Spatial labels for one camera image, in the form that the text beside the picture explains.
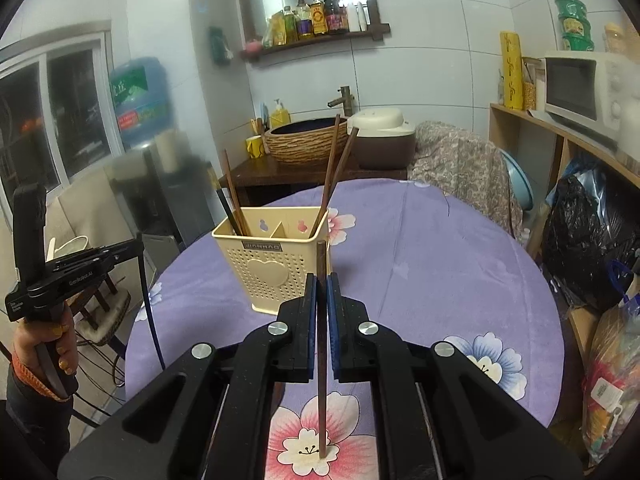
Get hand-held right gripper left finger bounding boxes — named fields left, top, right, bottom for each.
left=64, top=272, right=319, bottom=480

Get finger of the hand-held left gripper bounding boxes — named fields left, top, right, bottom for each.
left=47, top=238, right=145, bottom=268
left=12, top=182, right=48, bottom=285

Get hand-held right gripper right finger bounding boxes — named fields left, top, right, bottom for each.
left=326, top=272, right=587, bottom=480

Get cream perforated utensil holder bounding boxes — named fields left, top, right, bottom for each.
left=211, top=205, right=331, bottom=317

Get person's left forearm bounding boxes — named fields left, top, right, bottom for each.
left=5, top=350, right=73, bottom=480

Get person's left hand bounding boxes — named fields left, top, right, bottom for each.
left=12, top=305, right=81, bottom=401

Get wooden stool with cushion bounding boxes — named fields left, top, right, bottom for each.
left=75, top=280, right=133, bottom=346

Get water dispenser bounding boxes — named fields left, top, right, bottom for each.
left=107, top=150, right=216, bottom=256

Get window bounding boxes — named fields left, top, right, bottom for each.
left=0, top=22, right=126, bottom=221

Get blue water jug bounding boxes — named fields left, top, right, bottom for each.
left=109, top=57, right=171, bottom=148

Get dark wooden washstand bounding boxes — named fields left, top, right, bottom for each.
left=220, top=152, right=408, bottom=206

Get woven basin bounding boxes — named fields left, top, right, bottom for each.
left=263, top=117, right=349, bottom=165

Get cream and brown rice cooker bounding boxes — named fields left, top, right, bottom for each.
left=346, top=107, right=417, bottom=171

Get yellow soap bottle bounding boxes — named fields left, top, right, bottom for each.
left=270, top=99, right=292, bottom=130

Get floral patterned cloth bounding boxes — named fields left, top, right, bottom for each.
left=407, top=121, right=523, bottom=233

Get bronze faucet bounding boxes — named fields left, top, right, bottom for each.
left=327, top=86, right=353, bottom=117

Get blue plastic basin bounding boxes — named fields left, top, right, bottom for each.
left=502, top=152, right=536, bottom=216

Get yellow green packet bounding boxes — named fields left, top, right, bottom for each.
left=261, top=12, right=285, bottom=47

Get black plastic bag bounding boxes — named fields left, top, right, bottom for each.
left=541, top=175, right=640, bottom=311

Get yellow oil bottle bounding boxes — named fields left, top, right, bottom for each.
left=281, top=6, right=300, bottom=43

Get clear bag of colourful packets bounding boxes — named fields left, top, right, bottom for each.
left=582, top=295, right=640, bottom=466

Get amber bottle with purple label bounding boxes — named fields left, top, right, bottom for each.
left=296, top=0, right=313, bottom=38

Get amber bottle with yellow label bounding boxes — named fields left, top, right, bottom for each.
left=309, top=0, right=328, bottom=36

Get light wooden shelf unit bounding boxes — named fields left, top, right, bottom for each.
left=489, top=102, right=640, bottom=361

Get dark sauce bottle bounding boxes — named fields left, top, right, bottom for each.
left=324, top=0, right=350, bottom=35

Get glass jar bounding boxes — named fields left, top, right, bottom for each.
left=521, top=57, right=543, bottom=111

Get tall yellow box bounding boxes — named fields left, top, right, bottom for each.
left=500, top=31, right=524, bottom=111

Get white microwave oven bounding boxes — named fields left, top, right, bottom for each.
left=543, top=50, right=640, bottom=151

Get jar with beige lid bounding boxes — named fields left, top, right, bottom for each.
left=603, top=22, right=628, bottom=56

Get blue cable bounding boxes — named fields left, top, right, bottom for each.
left=136, top=232, right=167, bottom=370

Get dark green wall holder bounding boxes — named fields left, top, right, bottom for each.
left=208, top=26, right=235, bottom=66

